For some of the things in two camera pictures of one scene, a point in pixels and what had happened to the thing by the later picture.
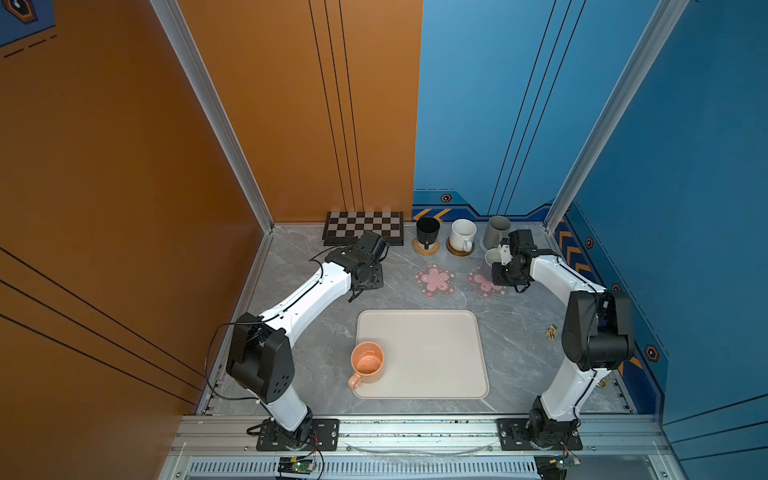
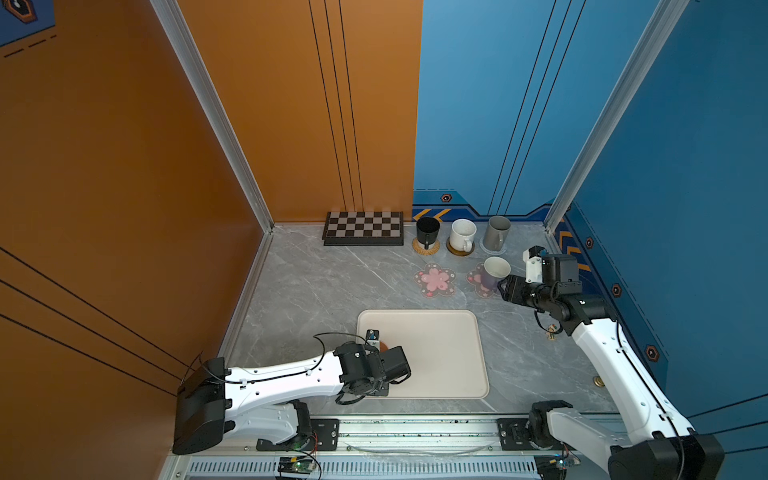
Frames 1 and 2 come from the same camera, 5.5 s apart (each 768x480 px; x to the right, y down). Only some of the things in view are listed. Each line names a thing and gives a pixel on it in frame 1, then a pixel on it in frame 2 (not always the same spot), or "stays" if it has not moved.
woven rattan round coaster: [425, 252] stays
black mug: [427, 229] stays
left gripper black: [378, 277] → [384, 391]
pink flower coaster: [435, 280] stays
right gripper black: [499, 280] → [512, 289]
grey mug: [497, 225] stays
